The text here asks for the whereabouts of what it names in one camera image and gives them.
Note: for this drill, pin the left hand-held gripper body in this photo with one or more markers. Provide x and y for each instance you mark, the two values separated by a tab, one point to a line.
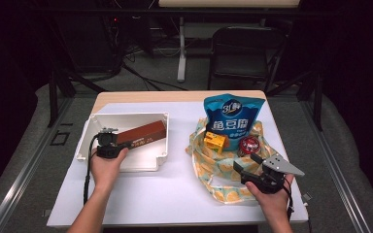
108	145

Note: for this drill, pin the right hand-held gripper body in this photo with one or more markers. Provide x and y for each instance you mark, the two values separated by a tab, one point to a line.
281	166

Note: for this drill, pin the red round candy tin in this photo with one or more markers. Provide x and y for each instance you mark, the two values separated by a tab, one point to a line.
249	145

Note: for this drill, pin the white plastic storage box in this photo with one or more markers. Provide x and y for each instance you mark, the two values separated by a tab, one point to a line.
142	158

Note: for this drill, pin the brown rectangular box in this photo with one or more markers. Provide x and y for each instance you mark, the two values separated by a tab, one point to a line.
145	132

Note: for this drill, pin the lemon print cloth bag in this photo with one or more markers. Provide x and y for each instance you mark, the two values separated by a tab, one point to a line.
213	168

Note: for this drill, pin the yellow drink carton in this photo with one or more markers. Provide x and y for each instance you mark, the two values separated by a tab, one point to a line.
215	142

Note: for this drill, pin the blue snack pouch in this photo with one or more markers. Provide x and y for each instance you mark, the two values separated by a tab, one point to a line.
233	116

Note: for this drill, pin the person's left hand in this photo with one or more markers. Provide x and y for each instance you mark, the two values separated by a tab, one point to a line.
107	171

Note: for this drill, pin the person's right hand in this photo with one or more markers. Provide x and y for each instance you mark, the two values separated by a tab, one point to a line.
275	204

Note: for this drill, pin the black metal stand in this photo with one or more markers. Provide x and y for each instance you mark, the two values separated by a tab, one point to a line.
318	100
53	97

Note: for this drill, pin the black folding chair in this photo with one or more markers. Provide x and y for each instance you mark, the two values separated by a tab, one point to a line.
239	64

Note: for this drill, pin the white desk leg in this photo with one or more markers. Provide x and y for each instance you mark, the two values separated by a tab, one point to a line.
181	55

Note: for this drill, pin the aluminium floor rail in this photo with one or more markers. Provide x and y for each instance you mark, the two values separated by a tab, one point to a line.
26	168
336	174

